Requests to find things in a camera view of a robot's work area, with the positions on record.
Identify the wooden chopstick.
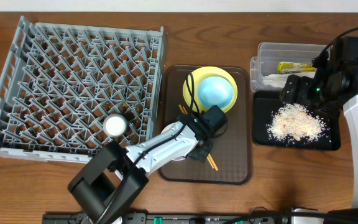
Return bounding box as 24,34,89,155
178,105,219,170
179,105,219,171

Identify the blue bowl with rice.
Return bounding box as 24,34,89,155
198,77,234,109

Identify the yellow round plate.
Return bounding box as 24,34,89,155
183,66,238,113

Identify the green snack wrapper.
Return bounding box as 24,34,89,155
277,62,316,74

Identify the white napkin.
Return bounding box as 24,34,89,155
262,72,315,88

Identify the small white cup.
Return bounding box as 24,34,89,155
103,114,128,137

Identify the pink bowl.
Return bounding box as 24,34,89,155
161,123,186,161

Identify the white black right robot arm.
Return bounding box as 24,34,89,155
280,36,358,208

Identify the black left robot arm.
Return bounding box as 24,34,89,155
68,105,227,223

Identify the brown serving tray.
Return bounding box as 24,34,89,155
158,65,252,185

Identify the pile of white rice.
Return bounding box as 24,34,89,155
266,104,328,142

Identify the black plastic tray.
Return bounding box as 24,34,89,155
252,90,341,151

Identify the clear plastic bin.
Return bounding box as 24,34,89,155
250,42,325,92

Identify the grey plastic dish rack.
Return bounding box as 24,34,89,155
0,17,167,163

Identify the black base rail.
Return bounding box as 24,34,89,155
41,207,358,224

